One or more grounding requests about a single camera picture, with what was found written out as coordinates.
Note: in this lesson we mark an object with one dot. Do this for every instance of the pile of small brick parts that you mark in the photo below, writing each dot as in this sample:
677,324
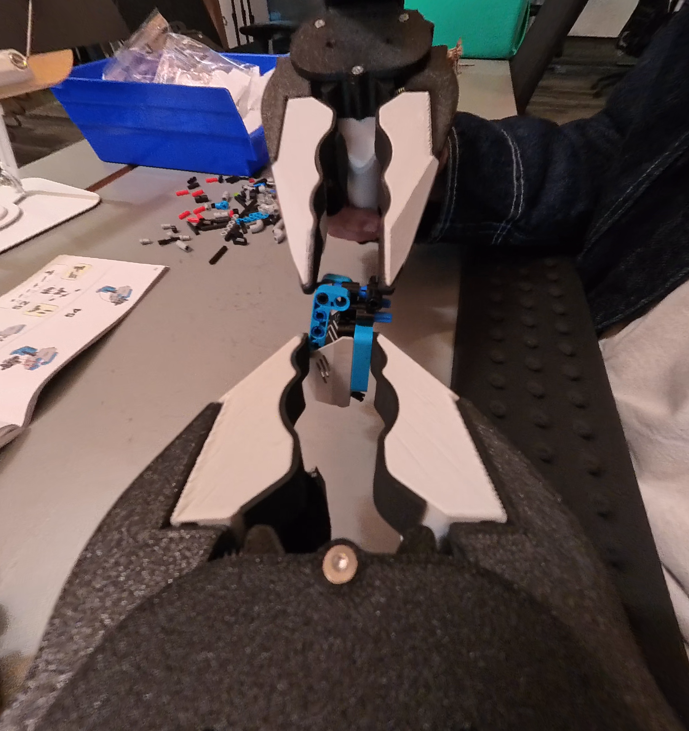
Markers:
224,211

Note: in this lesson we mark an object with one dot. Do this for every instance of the open instruction booklet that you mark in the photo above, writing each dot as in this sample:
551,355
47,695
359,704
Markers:
53,331

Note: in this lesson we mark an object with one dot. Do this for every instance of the crumpled clear plastic bag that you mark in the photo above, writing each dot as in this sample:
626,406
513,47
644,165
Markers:
184,57

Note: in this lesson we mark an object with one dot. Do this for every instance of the white desk lamp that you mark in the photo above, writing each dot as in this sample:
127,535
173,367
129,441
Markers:
36,211

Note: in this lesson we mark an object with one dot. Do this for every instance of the blue grey brick assembly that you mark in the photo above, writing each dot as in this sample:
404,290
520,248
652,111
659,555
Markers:
336,377

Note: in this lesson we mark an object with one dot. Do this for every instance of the blue storage bin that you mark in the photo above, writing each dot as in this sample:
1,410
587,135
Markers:
150,125

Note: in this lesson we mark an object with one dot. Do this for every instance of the green file tray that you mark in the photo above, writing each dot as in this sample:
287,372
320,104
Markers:
464,28

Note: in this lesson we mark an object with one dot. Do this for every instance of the black studded mat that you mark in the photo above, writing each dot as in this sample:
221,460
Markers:
521,400

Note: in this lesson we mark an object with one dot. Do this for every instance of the person's white shirt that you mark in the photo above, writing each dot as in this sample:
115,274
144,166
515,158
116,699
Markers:
664,457

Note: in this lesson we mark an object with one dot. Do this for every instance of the person's right hand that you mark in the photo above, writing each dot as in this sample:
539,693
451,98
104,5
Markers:
353,224

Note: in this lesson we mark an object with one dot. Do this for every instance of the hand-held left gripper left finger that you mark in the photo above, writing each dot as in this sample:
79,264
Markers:
236,451

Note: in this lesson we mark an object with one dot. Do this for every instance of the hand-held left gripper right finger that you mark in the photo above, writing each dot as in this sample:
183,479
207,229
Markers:
441,451

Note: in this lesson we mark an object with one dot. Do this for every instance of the grey desk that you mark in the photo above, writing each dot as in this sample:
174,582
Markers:
150,400

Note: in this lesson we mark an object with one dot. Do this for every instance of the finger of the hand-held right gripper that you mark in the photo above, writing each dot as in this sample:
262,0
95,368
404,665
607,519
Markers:
296,188
413,188

